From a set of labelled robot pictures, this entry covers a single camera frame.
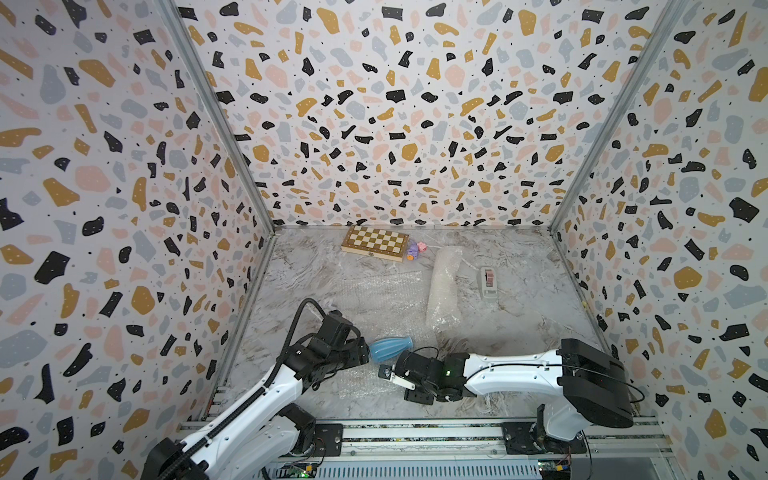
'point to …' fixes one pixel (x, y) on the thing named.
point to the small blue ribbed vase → (382, 349)
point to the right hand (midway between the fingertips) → (409, 380)
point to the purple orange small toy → (412, 250)
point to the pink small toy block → (422, 247)
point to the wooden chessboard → (376, 242)
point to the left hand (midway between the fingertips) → (363, 351)
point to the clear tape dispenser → (488, 283)
